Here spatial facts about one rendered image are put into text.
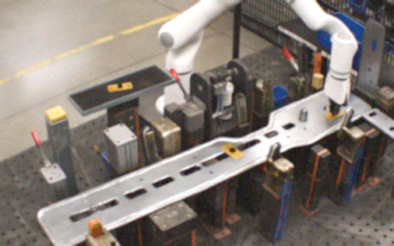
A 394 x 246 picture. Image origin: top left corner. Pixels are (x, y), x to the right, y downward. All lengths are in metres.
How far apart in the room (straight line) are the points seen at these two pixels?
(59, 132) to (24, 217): 0.46
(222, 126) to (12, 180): 0.92
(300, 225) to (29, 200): 1.07
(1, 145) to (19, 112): 0.41
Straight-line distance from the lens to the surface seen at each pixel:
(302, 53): 2.19
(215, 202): 1.94
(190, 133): 1.99
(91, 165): 2.36
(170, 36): 2.23
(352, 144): 2.02
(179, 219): 1.63
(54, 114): 1.86
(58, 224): 1.69
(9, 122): 4.01
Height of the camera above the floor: 2.18
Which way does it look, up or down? 35 degrees down
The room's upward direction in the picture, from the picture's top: 1 degrees clockwise
